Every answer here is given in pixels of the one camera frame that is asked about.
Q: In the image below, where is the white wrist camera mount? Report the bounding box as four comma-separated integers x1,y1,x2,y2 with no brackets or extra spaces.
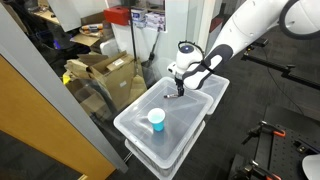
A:
166,61,178,76

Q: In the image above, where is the flat cardboard sheet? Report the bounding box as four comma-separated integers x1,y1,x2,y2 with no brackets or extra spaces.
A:
69,32,102,48

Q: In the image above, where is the orange handled bar clamp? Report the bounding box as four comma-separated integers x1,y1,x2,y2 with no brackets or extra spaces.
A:
232,159,283,180
241,120,287,145

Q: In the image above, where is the large clear plastic storage bin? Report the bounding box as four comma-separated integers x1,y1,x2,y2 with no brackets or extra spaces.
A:
113,76,215,180

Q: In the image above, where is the black handled dustpan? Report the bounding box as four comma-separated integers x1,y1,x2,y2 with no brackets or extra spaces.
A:
147,29,162,63

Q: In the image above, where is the straw broom with black handle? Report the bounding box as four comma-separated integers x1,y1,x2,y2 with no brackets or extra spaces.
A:
127,0,148,102

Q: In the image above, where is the blue plastic cup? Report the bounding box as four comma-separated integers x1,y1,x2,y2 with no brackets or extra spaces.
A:
147,107,167,133

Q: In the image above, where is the orange wood door panel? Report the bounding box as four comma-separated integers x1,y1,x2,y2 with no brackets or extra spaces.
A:
0,54,117,180

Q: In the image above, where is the large open cardboard box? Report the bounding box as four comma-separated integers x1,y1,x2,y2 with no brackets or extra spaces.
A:
64,50,148,115

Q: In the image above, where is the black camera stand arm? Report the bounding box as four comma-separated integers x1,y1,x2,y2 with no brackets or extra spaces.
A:
240,45,320,92

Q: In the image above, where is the white board panel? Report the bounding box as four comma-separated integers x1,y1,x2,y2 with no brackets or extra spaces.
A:
47,0,110,33

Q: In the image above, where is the black perforated workbench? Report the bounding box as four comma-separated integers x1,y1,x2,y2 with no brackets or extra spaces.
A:
229,104,320,180

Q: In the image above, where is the brown marker with white cap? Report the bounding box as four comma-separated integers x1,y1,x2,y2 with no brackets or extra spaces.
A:
163,93,181,100

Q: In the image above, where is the white printed carton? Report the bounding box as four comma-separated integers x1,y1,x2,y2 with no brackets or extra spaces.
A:
130,7,148,29
145,11,167,33

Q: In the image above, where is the red box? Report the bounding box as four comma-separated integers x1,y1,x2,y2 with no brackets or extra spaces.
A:
103,5,131,27

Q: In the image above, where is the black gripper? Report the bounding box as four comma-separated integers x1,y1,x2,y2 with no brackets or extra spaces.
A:
174,76,186,98

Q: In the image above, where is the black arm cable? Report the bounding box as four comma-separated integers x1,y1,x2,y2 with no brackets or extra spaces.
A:
177,40,205,65

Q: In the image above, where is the black camera on stand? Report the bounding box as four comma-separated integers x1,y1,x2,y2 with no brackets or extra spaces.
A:
248,37,270,48

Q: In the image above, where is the small clear plastic storage bin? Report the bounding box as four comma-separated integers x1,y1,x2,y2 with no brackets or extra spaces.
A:
195,73,231,116

